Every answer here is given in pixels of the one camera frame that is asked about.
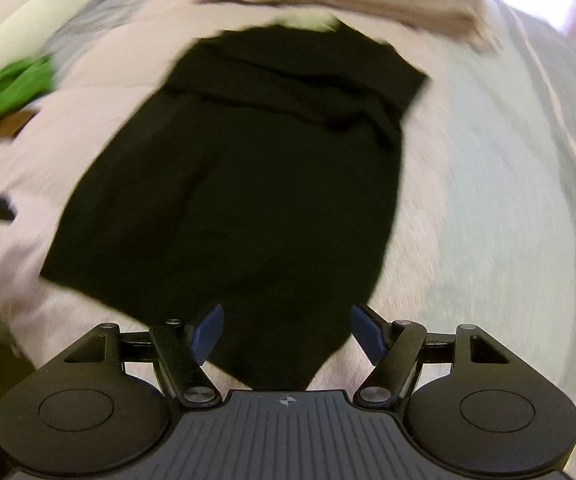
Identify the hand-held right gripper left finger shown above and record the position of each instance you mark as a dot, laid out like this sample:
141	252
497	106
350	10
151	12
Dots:
210	332

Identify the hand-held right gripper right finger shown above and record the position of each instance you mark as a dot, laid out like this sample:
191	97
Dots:
368	332

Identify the black garment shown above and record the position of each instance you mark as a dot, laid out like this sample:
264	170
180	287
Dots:
243	185

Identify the brown cloth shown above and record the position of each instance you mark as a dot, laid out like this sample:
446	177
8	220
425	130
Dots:
12	124

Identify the green knit sweater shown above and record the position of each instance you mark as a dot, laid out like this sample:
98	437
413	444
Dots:
7	87

